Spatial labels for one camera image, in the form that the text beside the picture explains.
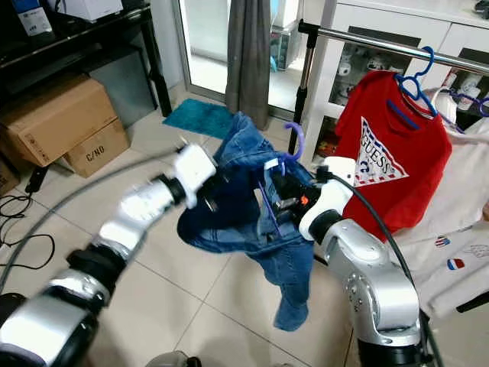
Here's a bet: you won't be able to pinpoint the small brown cardboard box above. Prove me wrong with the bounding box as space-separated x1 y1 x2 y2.
61 119 131 178

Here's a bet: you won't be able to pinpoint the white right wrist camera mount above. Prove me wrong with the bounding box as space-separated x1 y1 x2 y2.
298 157 356 242

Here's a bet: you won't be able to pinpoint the white flag print t-shirt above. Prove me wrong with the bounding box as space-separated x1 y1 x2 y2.
393 88 489 322

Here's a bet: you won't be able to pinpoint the white flat box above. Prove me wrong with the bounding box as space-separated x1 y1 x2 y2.
57 0 123 22

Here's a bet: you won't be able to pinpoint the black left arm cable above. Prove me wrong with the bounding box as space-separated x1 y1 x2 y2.
0 145 188 295

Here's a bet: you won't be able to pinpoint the black robot torso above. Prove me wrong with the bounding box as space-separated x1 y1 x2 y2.
0 293 25 330

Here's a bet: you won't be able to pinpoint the grey metal appliance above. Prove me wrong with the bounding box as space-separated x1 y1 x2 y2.
271 23 303 73

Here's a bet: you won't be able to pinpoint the grey robot leg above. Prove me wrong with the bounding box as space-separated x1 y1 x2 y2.
145 350 203 367

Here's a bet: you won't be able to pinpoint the blue denim jeans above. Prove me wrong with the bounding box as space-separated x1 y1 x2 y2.
176 113 325 333

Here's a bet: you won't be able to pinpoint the blue plastic hanger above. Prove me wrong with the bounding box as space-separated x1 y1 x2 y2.
393 46 440 119

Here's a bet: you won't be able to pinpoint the large brown cardboard box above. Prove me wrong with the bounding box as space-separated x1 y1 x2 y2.
0 75 112 167

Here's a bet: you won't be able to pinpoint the black desk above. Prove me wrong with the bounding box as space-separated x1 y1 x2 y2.
0 0 173 119

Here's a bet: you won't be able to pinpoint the purple plastic hanger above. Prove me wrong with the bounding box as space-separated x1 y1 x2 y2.
256 121 306 230
447 86 489 115

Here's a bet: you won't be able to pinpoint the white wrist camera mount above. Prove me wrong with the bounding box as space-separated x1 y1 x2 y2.
172 144 219 201
298 157 356 242

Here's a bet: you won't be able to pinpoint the worn brown cardboard box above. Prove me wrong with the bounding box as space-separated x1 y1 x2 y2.
0 157 22 196

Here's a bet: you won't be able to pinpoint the teal floor mat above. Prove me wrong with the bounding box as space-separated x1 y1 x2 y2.
163 98 238 140

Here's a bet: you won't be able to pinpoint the red logo t-shirt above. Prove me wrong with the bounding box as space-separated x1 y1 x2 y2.
332 69 455 238

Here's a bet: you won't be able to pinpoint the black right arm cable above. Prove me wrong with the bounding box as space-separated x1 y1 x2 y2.
329 174 444 367

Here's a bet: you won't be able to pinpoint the black power adapter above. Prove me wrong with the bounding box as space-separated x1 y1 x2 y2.
27 164 49 193

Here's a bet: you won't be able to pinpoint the blue white carton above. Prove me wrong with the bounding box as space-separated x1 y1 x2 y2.
11 0 56 37

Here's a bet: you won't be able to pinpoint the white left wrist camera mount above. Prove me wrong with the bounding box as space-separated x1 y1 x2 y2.
172 144 219 201

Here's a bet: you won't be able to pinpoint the black floor cable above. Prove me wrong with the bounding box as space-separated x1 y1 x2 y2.
0 195 39 222

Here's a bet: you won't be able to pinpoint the grey curtain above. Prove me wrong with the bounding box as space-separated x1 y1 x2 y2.
225 0 274 129

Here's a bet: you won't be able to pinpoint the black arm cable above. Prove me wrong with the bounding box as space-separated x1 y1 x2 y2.
329 174 444 367
0 145 188 295

